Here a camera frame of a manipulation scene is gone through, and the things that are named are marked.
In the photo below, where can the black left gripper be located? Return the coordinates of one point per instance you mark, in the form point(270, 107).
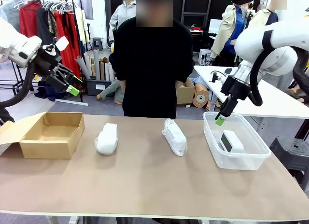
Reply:
point(46, 63)

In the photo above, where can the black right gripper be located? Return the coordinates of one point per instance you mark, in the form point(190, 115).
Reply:
point(236, 87)

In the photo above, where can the white digital clock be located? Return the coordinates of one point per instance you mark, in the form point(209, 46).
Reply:
point(233, 140)

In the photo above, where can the bubble-wrapped clock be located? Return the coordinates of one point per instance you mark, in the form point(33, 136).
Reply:
point(106, 139)
point(175, 137)

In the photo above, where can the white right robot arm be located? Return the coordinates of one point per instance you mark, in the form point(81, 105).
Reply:
point(277, 38)

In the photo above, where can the dark blue fabric pile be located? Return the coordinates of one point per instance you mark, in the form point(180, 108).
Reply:
point(48, 93)

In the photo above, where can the leaning grey paper roll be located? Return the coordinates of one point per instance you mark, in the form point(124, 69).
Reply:
point(83, 67)

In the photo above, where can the long red dress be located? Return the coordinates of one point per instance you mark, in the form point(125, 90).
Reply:
point(72, 55)

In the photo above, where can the black clothes rack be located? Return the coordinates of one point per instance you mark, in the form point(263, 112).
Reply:
point(81, 94)

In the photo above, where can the white floor bar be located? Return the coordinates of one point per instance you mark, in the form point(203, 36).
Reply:
point(72, 102)

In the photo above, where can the beige paper roll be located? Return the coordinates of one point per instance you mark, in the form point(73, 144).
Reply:
point(88, 61)

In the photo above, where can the dark grey storage bin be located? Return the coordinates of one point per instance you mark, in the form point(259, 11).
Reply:
point(96, 87)

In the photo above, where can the lying mannequin in light blue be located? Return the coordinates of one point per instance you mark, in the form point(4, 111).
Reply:
point(200, 82)

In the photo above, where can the tall grey tube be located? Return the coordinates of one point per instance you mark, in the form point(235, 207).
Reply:
point(96, 63)

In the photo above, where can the brown cardboard tube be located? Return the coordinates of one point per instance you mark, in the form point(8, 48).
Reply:
point(102, 69)

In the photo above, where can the white table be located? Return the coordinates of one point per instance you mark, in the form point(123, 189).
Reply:
point(272, 101)

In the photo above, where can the small cardboard box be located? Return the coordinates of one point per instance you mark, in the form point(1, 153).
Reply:
point(184, 93)

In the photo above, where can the small grey stool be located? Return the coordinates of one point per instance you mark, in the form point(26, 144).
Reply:
point(97, 43)

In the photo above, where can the sitting mannequin in green jacket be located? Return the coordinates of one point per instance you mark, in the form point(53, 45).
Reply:
point(109, 90)

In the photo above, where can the white paper roll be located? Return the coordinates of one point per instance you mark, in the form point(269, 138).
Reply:
point(111, 69)

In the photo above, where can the white computer case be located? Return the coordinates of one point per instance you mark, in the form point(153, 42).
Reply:
point(205, 57)

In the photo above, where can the black hanging garment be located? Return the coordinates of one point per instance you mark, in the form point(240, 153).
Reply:
point(43, 26)

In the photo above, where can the clear plastic container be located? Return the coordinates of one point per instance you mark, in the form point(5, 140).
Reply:
point(241, 161)

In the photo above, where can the yellow bag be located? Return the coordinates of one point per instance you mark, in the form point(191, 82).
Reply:
point(114, 47)

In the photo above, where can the red jacket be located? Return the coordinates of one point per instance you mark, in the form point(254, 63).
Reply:
point(29, 21)

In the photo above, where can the lying bare mannequin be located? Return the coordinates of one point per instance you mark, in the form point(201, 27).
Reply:
point(299, 92)

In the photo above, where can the open brown cardboard box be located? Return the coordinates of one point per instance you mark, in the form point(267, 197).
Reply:
point(46, 146)

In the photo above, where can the mannequin in beige coat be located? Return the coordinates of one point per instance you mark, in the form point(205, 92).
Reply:
point(225, 33)

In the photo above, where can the black plastic stool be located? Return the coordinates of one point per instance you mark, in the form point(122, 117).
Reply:
point(294, 151)

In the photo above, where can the white monitor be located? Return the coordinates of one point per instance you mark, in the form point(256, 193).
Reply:
point(214, 26)

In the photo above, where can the grey fuzzy garment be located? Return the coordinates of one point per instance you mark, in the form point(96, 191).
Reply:
point(10, 14)

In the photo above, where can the person in black sweater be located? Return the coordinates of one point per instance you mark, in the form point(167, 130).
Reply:
point(149, 64)

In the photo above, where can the black shelf unit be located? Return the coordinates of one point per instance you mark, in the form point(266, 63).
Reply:
point(196, 17)

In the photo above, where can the mannequin in navy top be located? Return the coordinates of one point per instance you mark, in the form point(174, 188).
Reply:
point(271, 16)

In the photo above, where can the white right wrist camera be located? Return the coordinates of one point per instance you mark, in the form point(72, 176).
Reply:
point(218, 77)

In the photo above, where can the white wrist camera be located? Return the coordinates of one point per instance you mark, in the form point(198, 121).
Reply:
point(218, 77)
point(62, 43)

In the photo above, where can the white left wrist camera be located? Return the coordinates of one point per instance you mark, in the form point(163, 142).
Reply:
point(62, 43)

